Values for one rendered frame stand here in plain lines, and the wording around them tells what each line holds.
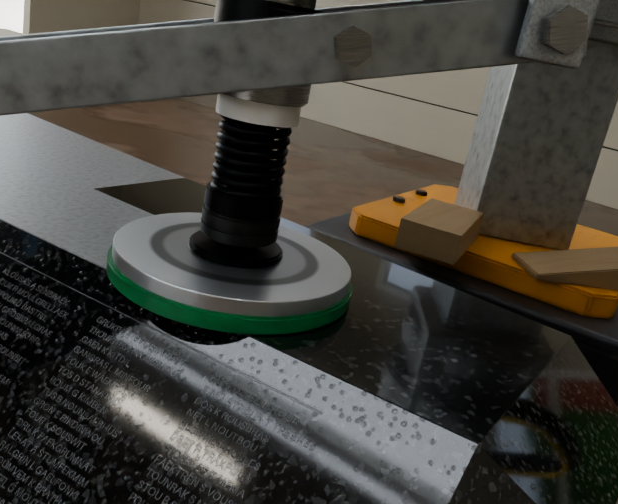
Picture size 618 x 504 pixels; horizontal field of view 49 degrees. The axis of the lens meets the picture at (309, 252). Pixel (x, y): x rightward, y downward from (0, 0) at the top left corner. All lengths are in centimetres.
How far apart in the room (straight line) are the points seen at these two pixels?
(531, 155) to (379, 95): 617
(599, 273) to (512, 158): 26
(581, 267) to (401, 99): 620
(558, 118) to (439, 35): 76
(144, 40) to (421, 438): 33
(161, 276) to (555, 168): 90
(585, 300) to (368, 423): 72
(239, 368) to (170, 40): 24
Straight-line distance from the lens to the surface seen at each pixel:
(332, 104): 772
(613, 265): 120
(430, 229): 108
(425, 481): 46
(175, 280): 53
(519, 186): 129
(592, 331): 111
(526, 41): 54
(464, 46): 55
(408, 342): 57
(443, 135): 709
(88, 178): 88
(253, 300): 52
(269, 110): 55
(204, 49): 51
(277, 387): 50
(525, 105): 127
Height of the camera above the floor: 110
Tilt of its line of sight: 19 degrees down
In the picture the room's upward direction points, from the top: 11 degrees clockwise
